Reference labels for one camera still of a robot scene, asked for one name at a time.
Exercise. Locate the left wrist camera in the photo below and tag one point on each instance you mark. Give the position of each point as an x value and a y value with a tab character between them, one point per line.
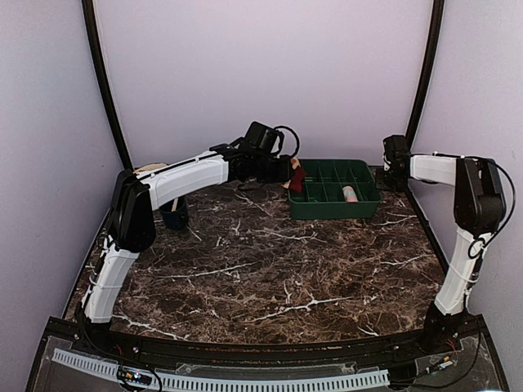
264	138

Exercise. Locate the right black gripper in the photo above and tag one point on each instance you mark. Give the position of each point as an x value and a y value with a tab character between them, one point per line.
381	185

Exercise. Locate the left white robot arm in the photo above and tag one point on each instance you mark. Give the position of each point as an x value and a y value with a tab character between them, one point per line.
130	225

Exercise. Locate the right black frame post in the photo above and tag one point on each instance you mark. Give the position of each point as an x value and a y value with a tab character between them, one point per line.
428	62

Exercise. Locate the beige striped sock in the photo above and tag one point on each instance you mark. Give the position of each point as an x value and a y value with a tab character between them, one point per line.
295	184

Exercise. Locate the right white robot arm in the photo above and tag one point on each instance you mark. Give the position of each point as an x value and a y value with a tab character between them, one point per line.
484	201

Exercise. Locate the pink patterned sock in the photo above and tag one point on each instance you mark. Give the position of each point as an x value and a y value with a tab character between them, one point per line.
350	194

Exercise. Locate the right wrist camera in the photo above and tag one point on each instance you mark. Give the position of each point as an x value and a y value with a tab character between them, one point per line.
395	148

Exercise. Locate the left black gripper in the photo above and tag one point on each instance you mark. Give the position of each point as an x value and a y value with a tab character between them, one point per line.
285	174

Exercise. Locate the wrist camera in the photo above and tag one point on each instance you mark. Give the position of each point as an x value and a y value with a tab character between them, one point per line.
264	138
395	148

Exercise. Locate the round beige embroidered coaster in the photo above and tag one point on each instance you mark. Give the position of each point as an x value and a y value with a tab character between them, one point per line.
150	167

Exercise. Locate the white slotted cable duct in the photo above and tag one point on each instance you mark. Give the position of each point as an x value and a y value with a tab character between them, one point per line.
191	377

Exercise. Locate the black frame post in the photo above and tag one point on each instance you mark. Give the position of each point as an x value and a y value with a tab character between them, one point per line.
428	62
94	41

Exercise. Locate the green compartment tray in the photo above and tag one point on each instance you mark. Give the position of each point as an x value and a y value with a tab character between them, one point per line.
322	197

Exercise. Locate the dark blue mug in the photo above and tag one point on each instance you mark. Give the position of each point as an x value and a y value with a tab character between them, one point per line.
177	220

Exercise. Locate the left black frame post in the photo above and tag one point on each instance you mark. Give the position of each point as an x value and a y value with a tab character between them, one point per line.
94	41

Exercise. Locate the black front rail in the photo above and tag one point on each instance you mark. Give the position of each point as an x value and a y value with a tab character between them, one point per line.
163	353

